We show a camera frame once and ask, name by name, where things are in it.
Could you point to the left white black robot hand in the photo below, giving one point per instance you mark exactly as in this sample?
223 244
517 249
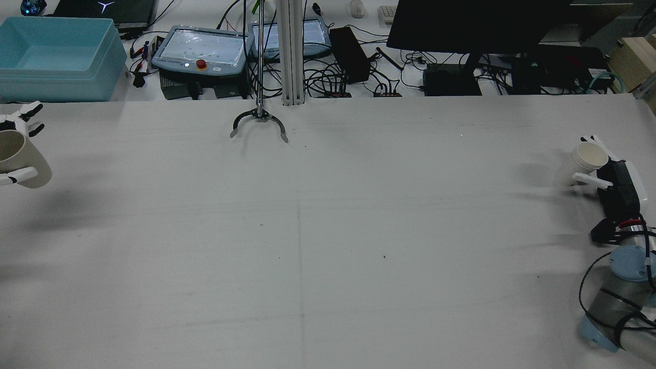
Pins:
25 115

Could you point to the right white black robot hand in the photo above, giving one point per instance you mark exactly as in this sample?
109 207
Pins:
622 189

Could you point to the beige cup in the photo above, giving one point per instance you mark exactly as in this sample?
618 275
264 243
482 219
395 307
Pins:
31 159

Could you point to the white paper cup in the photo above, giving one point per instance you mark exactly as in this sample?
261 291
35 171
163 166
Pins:
576 164

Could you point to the right silver UR5e arm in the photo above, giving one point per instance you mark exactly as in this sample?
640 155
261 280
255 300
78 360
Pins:
610 307

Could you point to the light blue plastic bin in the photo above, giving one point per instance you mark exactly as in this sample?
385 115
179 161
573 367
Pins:
61 56

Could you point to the blue glowing ball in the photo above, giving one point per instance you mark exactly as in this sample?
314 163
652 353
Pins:
33 6

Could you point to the wooden box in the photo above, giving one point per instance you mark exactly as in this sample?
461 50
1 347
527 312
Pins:
633 61

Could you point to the black laptop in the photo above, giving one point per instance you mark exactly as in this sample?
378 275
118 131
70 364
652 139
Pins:
105 11

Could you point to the large black electronics unit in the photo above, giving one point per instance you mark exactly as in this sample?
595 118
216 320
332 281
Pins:
561 64

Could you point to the black controller base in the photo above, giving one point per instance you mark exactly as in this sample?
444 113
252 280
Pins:
177 89

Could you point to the teach pendant with red button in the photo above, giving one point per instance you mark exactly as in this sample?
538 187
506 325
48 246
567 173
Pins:
202 50

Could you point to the black monitor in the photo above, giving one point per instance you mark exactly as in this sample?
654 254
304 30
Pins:
476 25

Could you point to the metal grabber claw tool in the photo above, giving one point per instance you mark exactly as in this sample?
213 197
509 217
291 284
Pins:
260 110

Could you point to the small black usb hub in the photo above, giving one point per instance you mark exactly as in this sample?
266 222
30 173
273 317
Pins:
339 93
387 92

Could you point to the black stick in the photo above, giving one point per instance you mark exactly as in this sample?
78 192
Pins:
389 59

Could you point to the white keyboard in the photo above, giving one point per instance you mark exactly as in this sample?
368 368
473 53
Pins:
388 14

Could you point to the grey teach pendant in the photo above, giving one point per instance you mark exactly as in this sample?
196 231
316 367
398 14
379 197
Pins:
318 38

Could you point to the black power brick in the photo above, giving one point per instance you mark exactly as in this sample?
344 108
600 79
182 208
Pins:
349 54

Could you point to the white computer mouse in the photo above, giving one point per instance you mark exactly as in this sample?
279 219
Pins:
357 8

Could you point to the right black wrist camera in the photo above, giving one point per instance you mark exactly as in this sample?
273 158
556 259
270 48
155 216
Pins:
603 231

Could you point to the aluminium profile post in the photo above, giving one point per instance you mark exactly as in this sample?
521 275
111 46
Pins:
292 56

